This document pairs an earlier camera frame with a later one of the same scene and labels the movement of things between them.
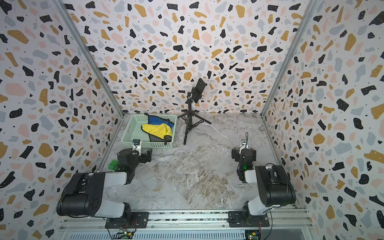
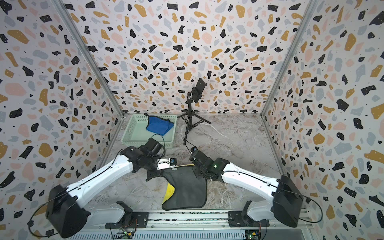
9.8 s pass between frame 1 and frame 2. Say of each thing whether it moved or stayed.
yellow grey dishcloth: moved
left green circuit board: stayed
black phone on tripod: stayed
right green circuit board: stayed
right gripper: moved
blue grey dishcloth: stayed
